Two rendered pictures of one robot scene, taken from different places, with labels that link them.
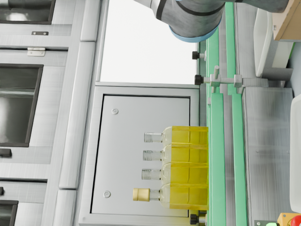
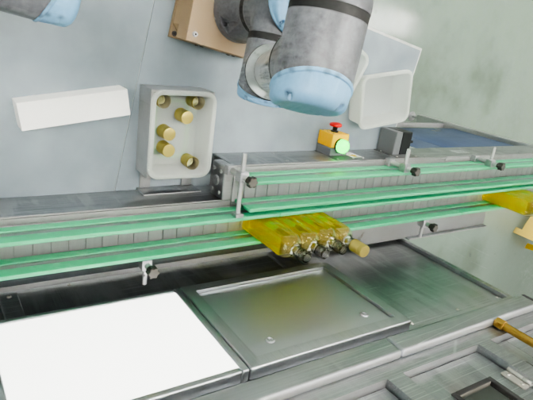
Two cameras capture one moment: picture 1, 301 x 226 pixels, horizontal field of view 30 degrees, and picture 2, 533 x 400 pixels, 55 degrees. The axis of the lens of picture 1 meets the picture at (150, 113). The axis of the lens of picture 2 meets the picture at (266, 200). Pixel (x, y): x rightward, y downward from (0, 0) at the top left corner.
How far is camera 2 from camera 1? 1.98 m
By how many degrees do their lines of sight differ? 93
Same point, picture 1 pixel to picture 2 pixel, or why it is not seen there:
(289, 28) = not seen: hidden behind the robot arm
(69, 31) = not seen: outside the picture
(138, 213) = (354, 292)
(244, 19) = (110, 205)
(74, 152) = (354, 354)
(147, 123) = (258, 312)
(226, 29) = (128, 219)
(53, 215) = (426, 351)
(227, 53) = (166, 216)
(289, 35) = not seen: hidden behind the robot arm
